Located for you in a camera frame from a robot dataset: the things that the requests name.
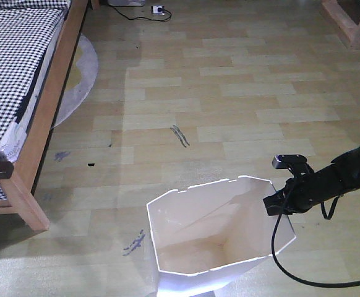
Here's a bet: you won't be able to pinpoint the round grey yellow rug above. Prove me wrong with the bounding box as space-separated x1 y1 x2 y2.
52 34 99 128

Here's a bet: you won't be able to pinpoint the black power cord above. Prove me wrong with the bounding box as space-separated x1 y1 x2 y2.
111 4 173 23

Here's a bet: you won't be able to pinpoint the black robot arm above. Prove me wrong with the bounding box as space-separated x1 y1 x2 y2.
263 146 360 220

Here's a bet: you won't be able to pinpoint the wooden bed frame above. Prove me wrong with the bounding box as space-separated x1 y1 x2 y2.
0 1 100 231

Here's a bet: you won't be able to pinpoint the wooden furniture legs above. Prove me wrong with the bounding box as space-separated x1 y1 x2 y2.
320 1 360 50

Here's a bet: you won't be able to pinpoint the black camera cable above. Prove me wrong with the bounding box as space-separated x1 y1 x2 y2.
271 179 360 286

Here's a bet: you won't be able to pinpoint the white appliance under curtain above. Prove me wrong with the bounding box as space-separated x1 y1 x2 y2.
107 0 146 7

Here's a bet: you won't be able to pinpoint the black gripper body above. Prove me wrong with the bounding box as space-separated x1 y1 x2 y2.
263 174 325 216

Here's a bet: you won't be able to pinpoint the white trash bin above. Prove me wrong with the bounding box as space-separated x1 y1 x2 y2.
147 176 296 296

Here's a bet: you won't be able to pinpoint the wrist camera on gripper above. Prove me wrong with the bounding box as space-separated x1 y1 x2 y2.
272 154 314 178

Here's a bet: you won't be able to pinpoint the black white checkered bedding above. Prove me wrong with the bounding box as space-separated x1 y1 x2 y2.
0 1 71 200

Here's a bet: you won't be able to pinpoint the floor power socket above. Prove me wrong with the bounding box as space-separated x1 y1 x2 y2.
151 5 165 15

